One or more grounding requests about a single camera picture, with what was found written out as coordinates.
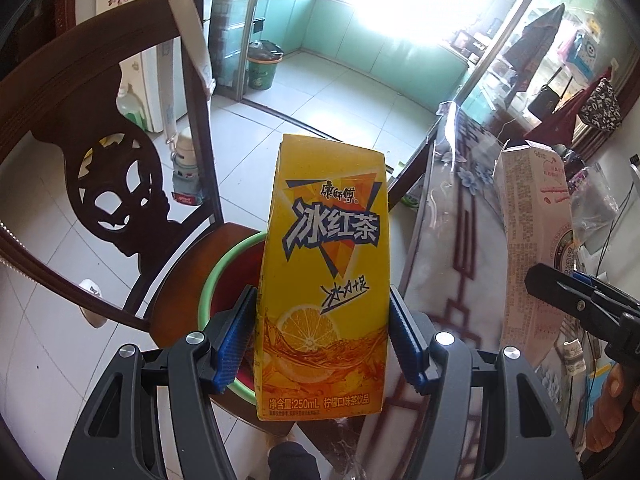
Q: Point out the small white bottle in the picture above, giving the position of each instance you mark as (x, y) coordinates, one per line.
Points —
(573, 357)

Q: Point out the blue and white box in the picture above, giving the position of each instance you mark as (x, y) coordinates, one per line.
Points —
(582, 55)

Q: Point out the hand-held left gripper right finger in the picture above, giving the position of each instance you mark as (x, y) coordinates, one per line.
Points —
(402, 340)

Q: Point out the dark hanging coat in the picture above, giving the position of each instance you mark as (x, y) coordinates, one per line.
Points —
(532, 45)

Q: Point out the sliding glass door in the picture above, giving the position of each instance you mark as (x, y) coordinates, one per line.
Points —
(235, 35)

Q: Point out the green basin with red inside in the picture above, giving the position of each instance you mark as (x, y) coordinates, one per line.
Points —
(235, 275)

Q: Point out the person's right hand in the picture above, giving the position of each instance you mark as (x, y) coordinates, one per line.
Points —
(615, 400)

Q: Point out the white and pink drink carton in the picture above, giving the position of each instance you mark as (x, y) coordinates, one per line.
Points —
(530, 240)

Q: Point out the water bottle with blue sleeve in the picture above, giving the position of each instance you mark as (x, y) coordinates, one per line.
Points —
(187, 180)

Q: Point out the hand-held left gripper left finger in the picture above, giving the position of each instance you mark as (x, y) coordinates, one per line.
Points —
(235, 345)

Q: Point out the person's foot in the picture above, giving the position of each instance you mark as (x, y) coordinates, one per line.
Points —
(292, 460)

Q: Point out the dark carved wooden chair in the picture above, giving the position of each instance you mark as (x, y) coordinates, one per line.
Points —
(100, 35)

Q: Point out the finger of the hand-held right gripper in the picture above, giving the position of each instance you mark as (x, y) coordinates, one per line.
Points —
(560, 290)
(607, 290)

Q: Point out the teal kitchen cabinets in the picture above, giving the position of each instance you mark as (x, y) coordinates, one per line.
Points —
(325, 25)

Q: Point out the clear plastic bag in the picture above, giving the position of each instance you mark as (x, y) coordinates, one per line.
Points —
(592, 210)

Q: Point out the clear green bottle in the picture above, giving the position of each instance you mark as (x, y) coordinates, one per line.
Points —
(131, 110)

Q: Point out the black handbag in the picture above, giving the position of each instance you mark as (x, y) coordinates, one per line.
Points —
(544, 102)

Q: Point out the yellow drink carton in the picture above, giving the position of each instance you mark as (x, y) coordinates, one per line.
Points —
(320, 260)

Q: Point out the table with floral tablecloth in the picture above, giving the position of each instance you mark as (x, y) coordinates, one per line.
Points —
(450, 260)

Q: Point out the green trash bin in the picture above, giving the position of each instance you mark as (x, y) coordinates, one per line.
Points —
(262, 72)

